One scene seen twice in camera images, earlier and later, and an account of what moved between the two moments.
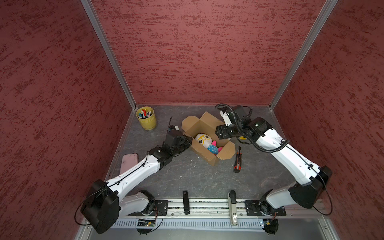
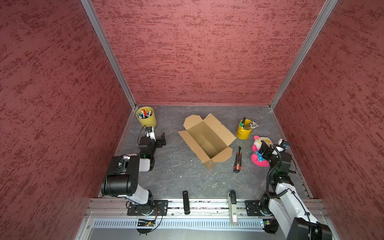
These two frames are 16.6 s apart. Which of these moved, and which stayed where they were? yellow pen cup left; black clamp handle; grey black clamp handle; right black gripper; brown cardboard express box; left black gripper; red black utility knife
Moved: right black gripper; left black gripper
Stayed: black clamp handle; yellow pen cup left; brown cardboard express box; red black utility knife; grey black clamp handle
